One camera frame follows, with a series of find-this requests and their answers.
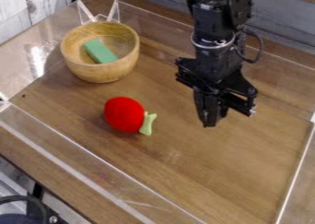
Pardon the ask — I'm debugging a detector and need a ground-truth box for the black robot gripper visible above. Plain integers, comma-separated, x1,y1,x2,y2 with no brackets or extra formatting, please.
176,47,258,127

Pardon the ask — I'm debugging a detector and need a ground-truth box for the green rectangular block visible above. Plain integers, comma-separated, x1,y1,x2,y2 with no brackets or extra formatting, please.
84,39,119,64

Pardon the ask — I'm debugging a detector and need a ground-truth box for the brown wooden bowl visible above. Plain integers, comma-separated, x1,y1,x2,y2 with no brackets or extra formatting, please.
60,22,140,83

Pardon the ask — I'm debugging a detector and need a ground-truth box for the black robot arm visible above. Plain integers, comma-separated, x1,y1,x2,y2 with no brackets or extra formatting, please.
176,0,258,127

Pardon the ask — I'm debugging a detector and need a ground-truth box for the red plush tomato toy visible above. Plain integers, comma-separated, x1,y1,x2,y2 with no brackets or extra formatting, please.
103,97,158,136

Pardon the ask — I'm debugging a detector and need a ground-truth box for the clear acrylic tray barrier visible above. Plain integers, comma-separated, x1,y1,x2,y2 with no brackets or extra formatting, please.
0,1,315,224

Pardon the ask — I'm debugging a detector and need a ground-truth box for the black clamp under table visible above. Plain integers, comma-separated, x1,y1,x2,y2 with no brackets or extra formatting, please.
26,183,70,224

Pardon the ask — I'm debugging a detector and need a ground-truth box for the black cable loop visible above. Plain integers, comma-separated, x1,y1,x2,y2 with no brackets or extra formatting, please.
0,195,51,224

